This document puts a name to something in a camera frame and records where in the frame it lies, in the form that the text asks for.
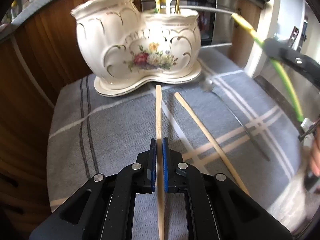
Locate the grey striped table cloth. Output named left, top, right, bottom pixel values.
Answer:
left=47, top=49, right=306, bottom=231

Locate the silver fork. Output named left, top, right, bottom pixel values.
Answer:
left=165, top=0, right=173, bottom=14

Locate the person's right hand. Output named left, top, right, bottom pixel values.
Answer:
left=309, top=125, right=320, bottom=177

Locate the yellow plastic utensil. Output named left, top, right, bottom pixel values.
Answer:
left=231, top=12, right=304, bottom=122
left=155, top=0, right=161, bottom=14

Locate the white ceramic utensil holder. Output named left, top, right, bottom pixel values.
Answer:
left=71, top=0, right=201, bottom=97

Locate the wooden chopstick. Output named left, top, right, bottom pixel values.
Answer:
left=174, top=92, right=250, bottom=196
left=155, top=85, right=165, bottom=240

